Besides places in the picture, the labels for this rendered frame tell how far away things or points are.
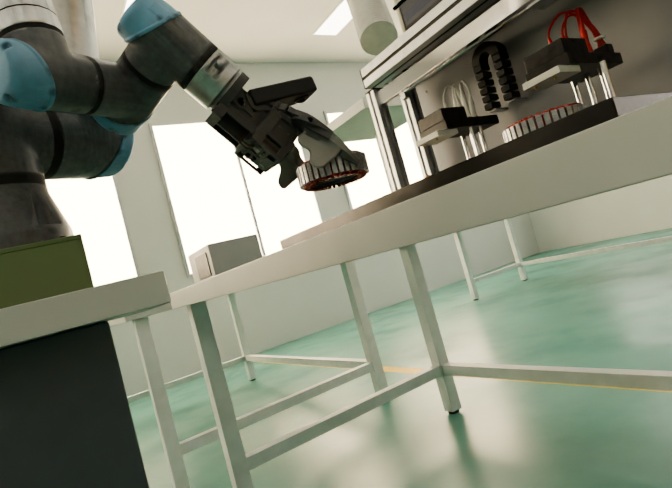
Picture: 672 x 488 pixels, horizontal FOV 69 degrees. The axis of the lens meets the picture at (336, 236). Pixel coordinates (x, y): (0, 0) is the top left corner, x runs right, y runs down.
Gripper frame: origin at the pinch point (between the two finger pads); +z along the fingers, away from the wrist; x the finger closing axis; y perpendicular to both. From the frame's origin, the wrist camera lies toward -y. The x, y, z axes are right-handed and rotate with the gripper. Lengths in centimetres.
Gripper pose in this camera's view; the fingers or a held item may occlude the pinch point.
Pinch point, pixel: (335, 171)
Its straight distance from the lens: 78.2
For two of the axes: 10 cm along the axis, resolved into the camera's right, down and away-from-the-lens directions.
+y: -4.4, 7.8, -4.4
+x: 5.3, -1.7, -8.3
